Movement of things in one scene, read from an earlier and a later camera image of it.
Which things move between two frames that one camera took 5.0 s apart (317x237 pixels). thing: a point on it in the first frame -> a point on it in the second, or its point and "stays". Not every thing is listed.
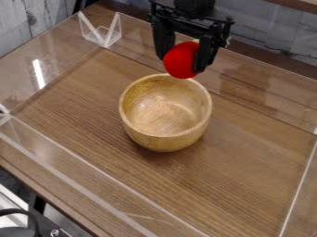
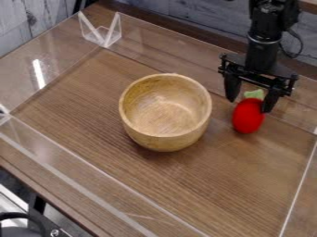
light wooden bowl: (166, 111) stays
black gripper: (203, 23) -> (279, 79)
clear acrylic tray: (225, 188) stays
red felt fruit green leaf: (178, 59) -> (248, 118)
